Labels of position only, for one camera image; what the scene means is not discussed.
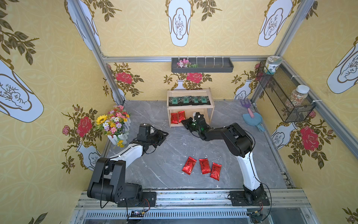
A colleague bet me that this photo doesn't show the red tea bag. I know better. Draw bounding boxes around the red tea bag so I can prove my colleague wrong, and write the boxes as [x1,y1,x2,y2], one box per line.
[210,162,222,181]
[170,113,179,124]
[182,157,197,175]
[199,158,211,175]
[177,111,186,123]

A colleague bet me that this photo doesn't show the green tea bag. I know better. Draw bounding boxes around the green tea bag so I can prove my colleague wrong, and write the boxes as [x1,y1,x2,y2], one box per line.
[168,97,182,106]
[190,96,202,105]
[180,96,192,106]
[200,96,211,105]

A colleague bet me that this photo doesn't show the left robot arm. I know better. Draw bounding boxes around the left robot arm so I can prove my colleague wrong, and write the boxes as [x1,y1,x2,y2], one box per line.
[87,123,169,207]

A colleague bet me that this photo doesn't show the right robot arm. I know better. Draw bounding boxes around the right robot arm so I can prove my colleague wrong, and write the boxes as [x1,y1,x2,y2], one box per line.
[181,112,269,205]

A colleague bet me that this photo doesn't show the flower bouquet in white planter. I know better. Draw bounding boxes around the flower bouquet in white planter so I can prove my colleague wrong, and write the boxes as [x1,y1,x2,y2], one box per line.
[95,105,131,147]

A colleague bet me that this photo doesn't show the purple pink toy rake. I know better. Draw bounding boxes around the purple pink toy rake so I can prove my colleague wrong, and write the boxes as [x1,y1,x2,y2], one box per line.
[240,99,255,119]

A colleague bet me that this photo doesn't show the pink flowers in tray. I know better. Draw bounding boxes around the pink flowers in tray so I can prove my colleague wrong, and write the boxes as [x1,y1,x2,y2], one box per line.
[177,58,198,68]

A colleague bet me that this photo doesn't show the small circuit board left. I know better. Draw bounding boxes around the small circuit board left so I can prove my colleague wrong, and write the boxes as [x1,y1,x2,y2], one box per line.
[130,210,146,218]

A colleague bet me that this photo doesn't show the patterned lidded jar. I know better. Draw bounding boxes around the patterned lidded jar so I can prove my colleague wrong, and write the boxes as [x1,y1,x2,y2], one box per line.
[263,56,282,75]

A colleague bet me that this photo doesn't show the glass jar of sprinkles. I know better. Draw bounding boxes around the glass jar of sprinkles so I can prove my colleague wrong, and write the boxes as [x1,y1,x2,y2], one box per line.
[285,85,310,109]

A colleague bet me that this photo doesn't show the small connector right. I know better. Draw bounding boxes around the small connector right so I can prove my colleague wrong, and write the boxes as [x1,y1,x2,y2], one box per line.
[247,212,263,224]

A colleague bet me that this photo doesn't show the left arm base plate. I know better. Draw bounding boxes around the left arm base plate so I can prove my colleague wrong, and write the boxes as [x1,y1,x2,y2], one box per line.
[117,191,157,208]

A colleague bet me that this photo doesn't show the grey wall tray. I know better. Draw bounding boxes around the grey wall tray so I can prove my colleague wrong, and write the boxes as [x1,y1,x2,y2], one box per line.
[171,56,234,73]

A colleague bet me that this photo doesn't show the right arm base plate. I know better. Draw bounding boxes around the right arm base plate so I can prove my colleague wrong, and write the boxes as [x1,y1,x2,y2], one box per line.
[228,191,271,206]

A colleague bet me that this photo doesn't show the black wire wall basket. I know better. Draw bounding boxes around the black wire wall basket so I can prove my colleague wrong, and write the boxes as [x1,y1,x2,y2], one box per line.
[257,61,316,123]

